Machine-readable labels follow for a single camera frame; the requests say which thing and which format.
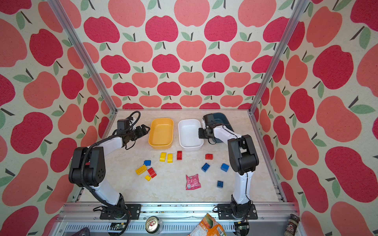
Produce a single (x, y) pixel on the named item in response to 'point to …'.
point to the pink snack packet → (192, 182)
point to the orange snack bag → (208, 226)
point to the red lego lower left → (152, 172)
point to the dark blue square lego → (220, 184)
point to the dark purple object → (84, 231)
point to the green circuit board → (117, 226)
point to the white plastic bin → (188, 134)
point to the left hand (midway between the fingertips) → (148, 130)
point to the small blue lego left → (147, 162)
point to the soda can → (152, 224)
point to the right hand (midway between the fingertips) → (203, 133)
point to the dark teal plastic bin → (219, 118)
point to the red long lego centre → (179, 155)
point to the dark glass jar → (292, 225)
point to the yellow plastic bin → (161, 135)
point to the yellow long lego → (141, 169)
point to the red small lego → (208, 156)
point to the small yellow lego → (147, 177)
